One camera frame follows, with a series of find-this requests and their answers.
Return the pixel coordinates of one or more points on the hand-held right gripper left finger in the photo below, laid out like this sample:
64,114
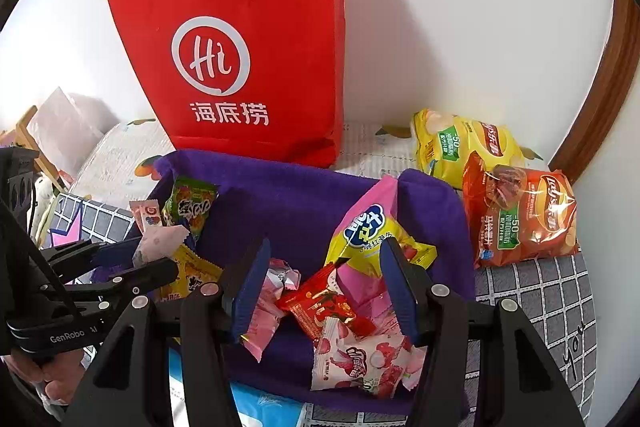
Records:
250,292

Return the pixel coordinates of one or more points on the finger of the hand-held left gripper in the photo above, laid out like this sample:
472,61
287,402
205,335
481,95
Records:
140,279
100,254

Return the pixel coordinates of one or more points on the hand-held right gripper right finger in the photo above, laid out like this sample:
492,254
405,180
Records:
397,292

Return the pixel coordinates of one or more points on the yellow cartoon snack packet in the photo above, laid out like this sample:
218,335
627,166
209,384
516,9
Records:
192,274

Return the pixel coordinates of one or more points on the red snack packet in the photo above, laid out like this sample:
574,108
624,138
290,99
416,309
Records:
320,302

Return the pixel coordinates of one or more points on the purple fabric bin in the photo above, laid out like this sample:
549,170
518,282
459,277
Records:
300,197

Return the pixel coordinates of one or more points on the person's left hand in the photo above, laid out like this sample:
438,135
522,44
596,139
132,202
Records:
55,374

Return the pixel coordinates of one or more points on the crumpled pink foil packet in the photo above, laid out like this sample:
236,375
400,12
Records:
265,312

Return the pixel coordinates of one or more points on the small red white candy packet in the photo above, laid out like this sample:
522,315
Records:
147,214

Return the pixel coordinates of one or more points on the yellow pink snack packet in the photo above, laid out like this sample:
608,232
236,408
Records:
365,227

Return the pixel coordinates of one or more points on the pink white lychee packet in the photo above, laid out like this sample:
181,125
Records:
360,357

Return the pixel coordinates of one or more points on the pile of plush toys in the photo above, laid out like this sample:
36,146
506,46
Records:
44,202

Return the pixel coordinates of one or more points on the green snack packet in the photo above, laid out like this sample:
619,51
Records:
192,207

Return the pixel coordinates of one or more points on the blue tissue box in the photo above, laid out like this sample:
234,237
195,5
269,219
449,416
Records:
260,407

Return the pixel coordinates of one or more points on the white plastic bag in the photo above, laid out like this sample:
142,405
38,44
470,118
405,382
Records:
65,127

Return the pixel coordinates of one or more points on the orange chip bag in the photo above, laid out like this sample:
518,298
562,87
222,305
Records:
525,217

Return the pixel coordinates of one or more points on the wooden chair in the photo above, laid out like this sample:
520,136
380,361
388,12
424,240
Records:
25,123

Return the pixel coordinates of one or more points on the yellow chip bag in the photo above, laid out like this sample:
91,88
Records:
440,142

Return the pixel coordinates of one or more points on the red paper bag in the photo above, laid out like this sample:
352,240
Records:
250,7

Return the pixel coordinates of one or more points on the brown wooden door frame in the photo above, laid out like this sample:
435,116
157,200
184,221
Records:
600,107

